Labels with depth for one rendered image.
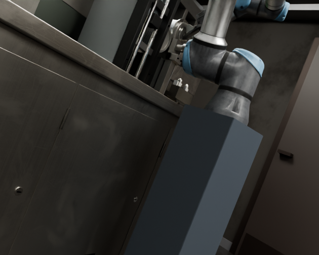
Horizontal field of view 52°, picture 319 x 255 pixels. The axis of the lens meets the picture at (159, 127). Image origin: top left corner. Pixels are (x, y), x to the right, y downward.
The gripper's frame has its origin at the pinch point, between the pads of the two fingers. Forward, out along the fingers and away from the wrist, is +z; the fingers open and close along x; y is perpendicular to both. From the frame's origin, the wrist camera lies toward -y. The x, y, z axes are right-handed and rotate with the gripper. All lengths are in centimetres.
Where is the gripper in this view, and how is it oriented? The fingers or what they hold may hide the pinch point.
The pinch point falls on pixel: (186, 40)
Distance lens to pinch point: 158.5
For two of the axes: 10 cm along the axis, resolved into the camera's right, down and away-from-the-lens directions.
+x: -5.0, -2.2, -8.4
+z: -8.4, 3.5, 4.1
